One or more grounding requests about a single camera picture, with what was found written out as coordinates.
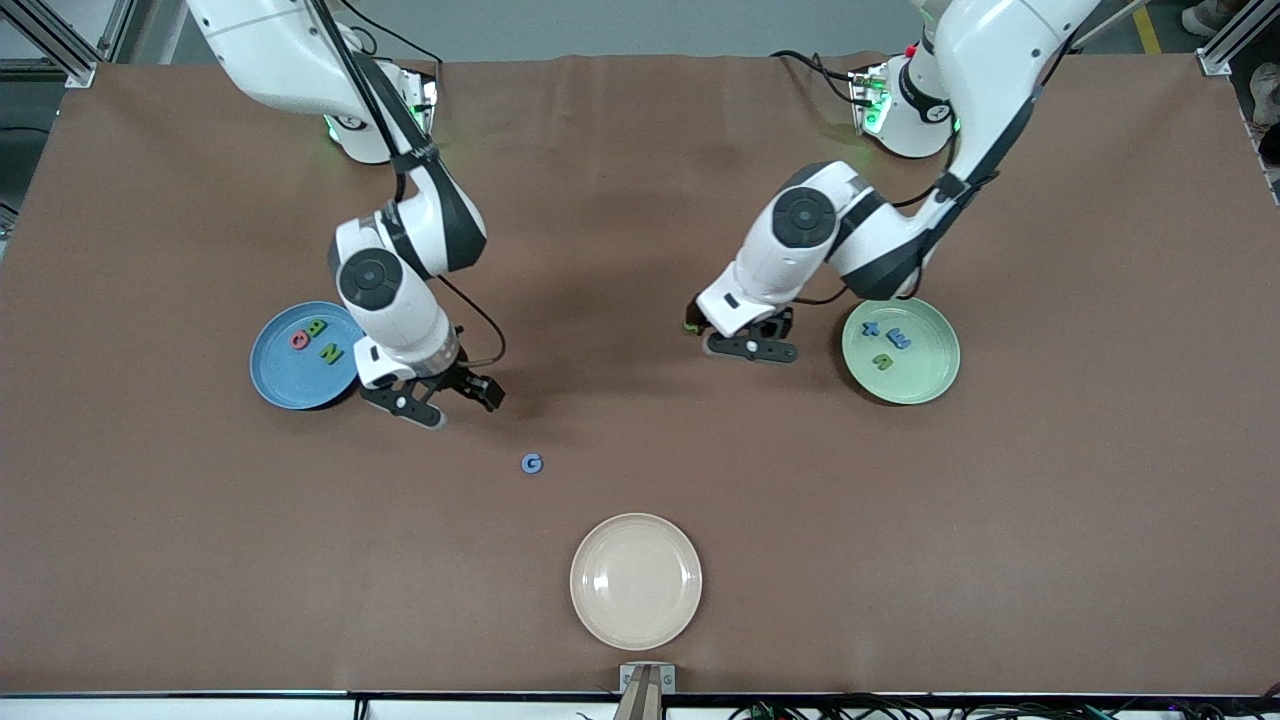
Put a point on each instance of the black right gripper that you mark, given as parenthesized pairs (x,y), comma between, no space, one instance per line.
(457,377)

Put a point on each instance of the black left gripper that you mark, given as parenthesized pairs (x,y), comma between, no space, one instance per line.
(692,322)

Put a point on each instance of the blue foam letter G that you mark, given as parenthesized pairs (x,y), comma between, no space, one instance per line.
(532,463)

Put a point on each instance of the green foam letter B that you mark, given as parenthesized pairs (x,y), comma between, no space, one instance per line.
(317,328)

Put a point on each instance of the red foam letter Q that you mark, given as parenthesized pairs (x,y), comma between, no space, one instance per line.
(299,341)

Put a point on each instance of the blue foam letter m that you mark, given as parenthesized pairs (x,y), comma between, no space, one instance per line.
(899,339)

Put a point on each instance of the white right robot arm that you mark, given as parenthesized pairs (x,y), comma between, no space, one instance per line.
(280,50)

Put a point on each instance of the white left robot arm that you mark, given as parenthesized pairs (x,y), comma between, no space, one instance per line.
(1000,50)

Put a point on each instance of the blue plate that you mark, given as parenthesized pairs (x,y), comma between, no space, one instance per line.
(280,375)

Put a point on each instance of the green plate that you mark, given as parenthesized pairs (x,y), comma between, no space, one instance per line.
(925,370)

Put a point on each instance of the beige plate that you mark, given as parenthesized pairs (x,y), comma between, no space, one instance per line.
(635,580)

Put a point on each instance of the light sneaker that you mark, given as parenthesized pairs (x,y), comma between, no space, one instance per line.
(1268,95)
(1212,15)

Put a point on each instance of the grey mounting bracket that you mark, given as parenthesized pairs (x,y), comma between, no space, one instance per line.
(624,672)

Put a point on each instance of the brown angled post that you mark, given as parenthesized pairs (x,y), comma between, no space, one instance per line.
(642,700)

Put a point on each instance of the aluminium frame profile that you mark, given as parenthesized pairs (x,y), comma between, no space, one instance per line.
(1225,50)
(60,50)
(115,25)

